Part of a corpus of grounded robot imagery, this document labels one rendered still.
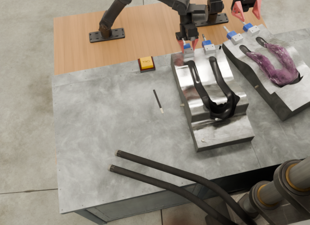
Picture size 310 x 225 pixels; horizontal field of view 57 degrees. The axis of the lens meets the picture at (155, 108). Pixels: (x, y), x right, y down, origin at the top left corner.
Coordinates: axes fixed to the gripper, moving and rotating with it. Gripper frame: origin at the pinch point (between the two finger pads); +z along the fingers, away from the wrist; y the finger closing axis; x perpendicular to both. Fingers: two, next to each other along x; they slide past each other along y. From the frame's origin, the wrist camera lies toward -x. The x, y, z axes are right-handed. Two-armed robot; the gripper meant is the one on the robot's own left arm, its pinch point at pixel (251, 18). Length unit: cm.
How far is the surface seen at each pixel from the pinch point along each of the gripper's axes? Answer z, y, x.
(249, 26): -23.1, 16.3, 33.3
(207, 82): 7.9, -15.1, 31.1
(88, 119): 13, -74, 39
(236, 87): 14.8, -3.5, 27.8
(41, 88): -62, -127, 121
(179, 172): 48, -37, 29
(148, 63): -11, -40, 36
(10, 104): -51, -151, 121
